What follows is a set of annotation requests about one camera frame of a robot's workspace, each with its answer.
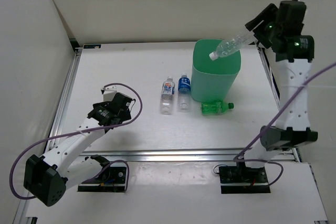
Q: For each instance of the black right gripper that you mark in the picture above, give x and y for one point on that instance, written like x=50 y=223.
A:
x=269 y=14

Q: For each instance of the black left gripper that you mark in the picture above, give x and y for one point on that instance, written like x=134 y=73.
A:
x=103 y=104

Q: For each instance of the clear plastic bottle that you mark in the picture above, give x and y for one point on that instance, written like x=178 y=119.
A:
x=229 y=46

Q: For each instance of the green plastic bottle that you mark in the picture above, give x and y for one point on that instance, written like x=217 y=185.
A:
x=216 y=107

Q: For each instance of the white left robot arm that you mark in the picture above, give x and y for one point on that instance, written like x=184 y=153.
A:
x=49 y=176

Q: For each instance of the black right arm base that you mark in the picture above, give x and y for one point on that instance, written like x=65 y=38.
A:
x=240 y=179

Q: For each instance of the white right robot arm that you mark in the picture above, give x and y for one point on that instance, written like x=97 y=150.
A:
x=292 y=127

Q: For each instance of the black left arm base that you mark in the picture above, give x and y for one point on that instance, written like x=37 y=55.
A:
x=113 y=179

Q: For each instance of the green plastic bin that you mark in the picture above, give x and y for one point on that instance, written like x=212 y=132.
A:
x=212 y=80

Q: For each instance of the white orange label clear bottle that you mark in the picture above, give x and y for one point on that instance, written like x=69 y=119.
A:
x=167 y=96

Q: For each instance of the blue label clear bottle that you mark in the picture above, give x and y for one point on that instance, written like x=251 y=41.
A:
x=184 y=93

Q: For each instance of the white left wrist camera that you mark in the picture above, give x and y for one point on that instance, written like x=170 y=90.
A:
x=108 y=93

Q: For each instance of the aluminium right table rail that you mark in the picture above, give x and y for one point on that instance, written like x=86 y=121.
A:
x=268 y=59

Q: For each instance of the aluminium table rail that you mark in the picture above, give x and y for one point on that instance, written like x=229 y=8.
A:
x=268 y=59
x=60 y=115
x=197 y=155

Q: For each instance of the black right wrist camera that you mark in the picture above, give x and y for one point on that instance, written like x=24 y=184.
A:
x=291 y=11

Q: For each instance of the aluminium front table rail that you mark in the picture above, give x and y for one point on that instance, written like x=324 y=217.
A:
x=197 y=155

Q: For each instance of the aluminium left table rail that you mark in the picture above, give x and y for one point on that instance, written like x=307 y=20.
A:
x=60 y=115

